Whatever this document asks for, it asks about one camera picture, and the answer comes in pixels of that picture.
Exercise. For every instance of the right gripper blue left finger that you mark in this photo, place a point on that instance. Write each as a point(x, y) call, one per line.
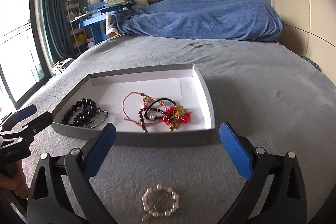
point(96, 150)

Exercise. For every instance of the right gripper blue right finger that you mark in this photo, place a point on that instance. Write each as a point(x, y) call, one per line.
point(237, 148)

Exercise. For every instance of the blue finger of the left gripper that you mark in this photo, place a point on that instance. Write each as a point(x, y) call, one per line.
point(25, 112)
point(36, 125)

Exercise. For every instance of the silver bangle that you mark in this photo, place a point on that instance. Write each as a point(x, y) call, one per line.
point(99, 118)

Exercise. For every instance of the round pearl hair clip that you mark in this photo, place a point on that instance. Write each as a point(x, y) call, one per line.
point(159, 202)

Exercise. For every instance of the person's left hand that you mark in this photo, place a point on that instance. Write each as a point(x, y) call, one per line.
point(17, 183)

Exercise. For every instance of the window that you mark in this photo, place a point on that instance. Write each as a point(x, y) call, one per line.
point(24, 69)

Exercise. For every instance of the white shoes on floor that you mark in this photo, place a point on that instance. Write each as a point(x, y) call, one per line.
point(61, 66)

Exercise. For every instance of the grey bed cover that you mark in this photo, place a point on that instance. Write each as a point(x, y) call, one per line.
point(267, 93)

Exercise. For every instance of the grey cardboard tray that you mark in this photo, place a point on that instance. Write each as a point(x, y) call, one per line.
point(158, 106)

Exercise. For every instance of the green curtain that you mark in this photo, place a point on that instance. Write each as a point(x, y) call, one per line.
point(55, 30)

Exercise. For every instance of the white shelf rack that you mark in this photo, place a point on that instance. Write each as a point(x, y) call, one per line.
point(78, 35)

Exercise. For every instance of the blue desk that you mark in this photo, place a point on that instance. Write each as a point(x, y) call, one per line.
point(93, 18)

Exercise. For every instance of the blue blanket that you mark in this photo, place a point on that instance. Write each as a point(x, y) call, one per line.
point(252, 20)

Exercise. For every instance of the white plush toy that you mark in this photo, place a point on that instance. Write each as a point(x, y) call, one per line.
point(140, 4)

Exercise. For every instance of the beige wardrobe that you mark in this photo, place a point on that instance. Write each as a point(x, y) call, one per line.
point(309, 30)

